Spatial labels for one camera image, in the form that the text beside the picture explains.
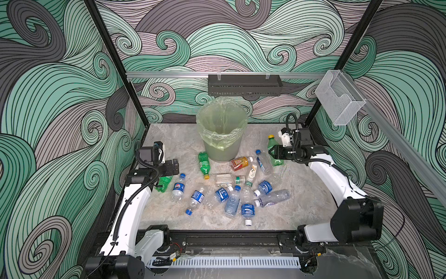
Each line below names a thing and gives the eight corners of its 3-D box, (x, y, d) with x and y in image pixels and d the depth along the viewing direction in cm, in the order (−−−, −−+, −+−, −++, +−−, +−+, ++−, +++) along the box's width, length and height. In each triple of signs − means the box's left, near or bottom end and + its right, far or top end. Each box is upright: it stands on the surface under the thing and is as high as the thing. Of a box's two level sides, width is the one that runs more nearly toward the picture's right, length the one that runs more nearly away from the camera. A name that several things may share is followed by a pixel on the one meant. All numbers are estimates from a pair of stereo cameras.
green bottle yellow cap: (202, 180, 95) (201, 175, 91) (198, 157, 105) (197, 152, 101) (213, 178, 96) (212, 173, 92) (207, 155, 106) (207, 150, 102)
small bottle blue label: (257, 200, 87) (258, 196, 83) (250, 190, 90) (252, 186, 86) (271, 192, 90) (274, 188, 86) (265, 183, 93) (267, 179, 89)
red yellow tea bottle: (233, 172, 98) (233, 167, 94) (230, 165, 101) (230, 160, 97) (253, 166, 100) (255, 161, 96) (250, 159, 104) (251, 154, 100)
